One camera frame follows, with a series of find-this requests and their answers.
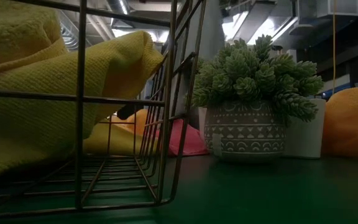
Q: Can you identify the pink microfiber towel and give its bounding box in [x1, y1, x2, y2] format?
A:
[152, 118, 210, 157]

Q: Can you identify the orange microfiber towel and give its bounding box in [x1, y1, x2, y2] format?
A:
[320, 86, 358, 165]
[109, 108, 151, 137]

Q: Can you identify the yellow microfiber towel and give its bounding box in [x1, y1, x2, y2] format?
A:
[81, 122, 160, 157]
[0, 0, 68, 67]
[0, 30, 165, 184]

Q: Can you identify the copper rectangular wire basket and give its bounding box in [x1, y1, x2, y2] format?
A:
[0, 0, 207, 220]

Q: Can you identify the small black object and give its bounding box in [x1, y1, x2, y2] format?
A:
[116, 103, 144, 121]

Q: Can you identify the artificial succulent in patterned pot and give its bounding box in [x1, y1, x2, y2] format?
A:
[184, 33, 326, 164]

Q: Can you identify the grey column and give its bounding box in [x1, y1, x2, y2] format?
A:
[177, 0, 227, 106]

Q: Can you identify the green table mat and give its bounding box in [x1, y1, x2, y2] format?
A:
[0, 154, 358, 224]

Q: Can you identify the white plastic bin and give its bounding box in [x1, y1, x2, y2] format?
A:
[197, 98, 327, 160]

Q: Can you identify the white hanging box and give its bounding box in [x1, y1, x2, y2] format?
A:
[317, 0, 358, 18]

